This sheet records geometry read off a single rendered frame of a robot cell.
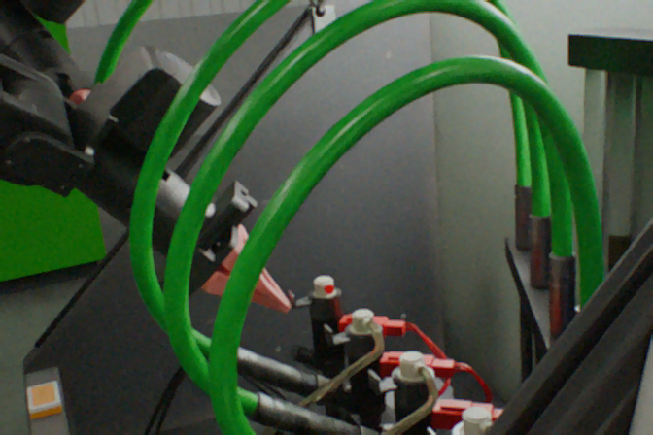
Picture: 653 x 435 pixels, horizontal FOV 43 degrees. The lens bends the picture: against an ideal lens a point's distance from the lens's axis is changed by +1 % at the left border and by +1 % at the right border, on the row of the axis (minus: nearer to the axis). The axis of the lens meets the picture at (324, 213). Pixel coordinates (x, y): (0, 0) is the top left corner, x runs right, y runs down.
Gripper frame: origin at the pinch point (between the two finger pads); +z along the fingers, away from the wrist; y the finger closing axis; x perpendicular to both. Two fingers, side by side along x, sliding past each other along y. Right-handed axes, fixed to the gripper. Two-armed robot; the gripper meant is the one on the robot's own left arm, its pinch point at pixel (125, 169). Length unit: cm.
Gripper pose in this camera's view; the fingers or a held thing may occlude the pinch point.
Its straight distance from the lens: 75.1
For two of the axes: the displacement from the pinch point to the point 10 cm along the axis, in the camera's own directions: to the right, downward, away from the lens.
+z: 6.6, 7.4, -1.6
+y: 3.5, -1.1, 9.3
